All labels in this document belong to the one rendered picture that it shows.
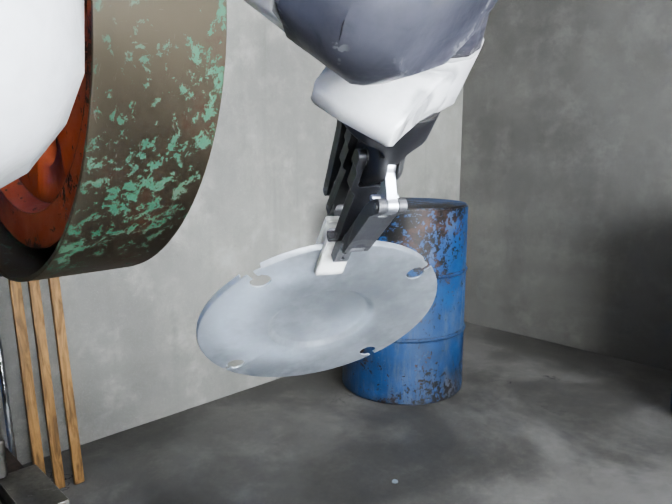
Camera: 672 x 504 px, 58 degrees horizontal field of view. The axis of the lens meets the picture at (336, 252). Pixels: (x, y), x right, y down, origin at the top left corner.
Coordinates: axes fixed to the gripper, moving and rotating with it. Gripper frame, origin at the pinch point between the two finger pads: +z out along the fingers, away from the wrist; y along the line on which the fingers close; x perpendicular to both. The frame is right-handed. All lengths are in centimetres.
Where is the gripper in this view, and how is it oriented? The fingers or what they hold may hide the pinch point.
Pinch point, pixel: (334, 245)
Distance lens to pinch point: 61.5
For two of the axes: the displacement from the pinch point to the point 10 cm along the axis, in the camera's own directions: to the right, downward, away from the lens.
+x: -9.4, 0.5, -3.4
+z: -2.4, 5.9, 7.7
